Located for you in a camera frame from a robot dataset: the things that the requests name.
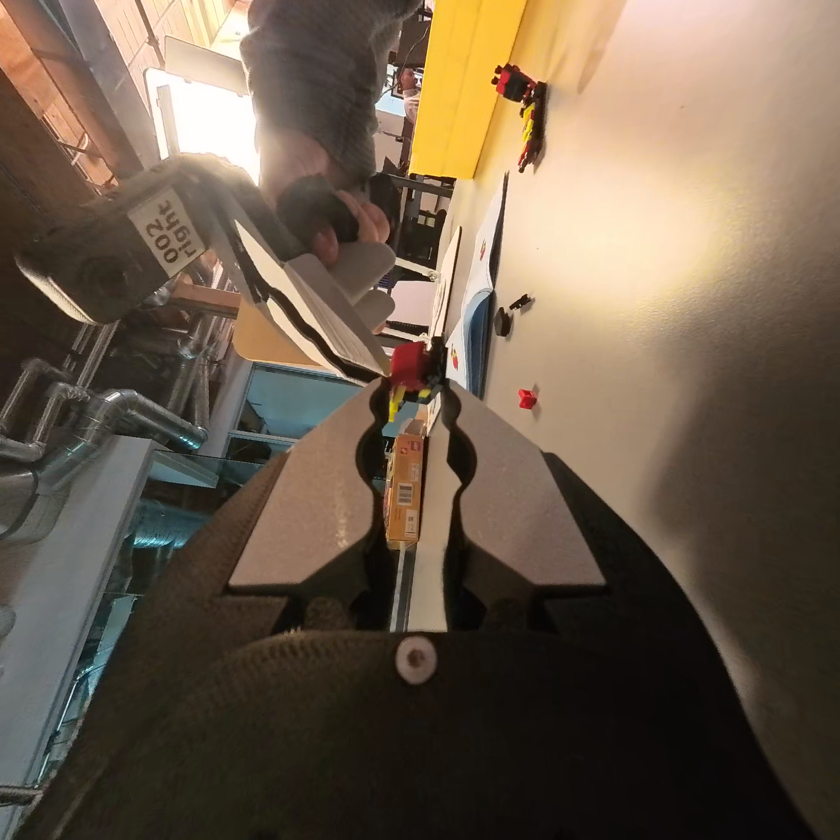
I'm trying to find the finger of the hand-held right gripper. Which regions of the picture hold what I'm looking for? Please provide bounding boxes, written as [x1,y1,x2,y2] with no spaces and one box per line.
[218,241,376,386]
[234,218,392,378]

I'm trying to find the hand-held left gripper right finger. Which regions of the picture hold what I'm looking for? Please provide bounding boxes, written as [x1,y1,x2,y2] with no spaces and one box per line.
[440,386,607,596]

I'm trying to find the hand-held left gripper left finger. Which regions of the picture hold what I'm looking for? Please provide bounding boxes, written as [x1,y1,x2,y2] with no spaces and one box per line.
[228,378,396,589]

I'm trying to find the red yellow lego model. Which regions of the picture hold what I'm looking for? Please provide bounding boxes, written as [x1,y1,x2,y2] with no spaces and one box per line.
[388,336,452,423]

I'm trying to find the yellow plastic bin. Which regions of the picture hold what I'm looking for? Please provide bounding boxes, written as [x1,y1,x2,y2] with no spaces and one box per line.
[408,0,529,179]

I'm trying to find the person's right forearm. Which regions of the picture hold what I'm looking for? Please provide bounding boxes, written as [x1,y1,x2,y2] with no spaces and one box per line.
[239,0,424,188]

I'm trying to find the orange cardboard lego box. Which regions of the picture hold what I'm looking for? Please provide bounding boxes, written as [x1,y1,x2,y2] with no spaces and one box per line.
[386,419,429,550]

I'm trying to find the person's right hand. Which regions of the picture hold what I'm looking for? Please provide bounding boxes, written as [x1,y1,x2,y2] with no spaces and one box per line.
[259,134,395,265]

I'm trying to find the wooden book stand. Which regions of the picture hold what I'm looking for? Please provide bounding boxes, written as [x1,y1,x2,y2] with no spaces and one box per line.
[233,225,465,379]

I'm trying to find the open instruction booklet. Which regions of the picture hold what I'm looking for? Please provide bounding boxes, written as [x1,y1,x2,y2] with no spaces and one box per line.
[446,171,511,401]

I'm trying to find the bent silver duct pipes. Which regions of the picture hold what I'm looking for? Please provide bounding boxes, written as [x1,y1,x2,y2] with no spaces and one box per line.
[0,357,211,546]

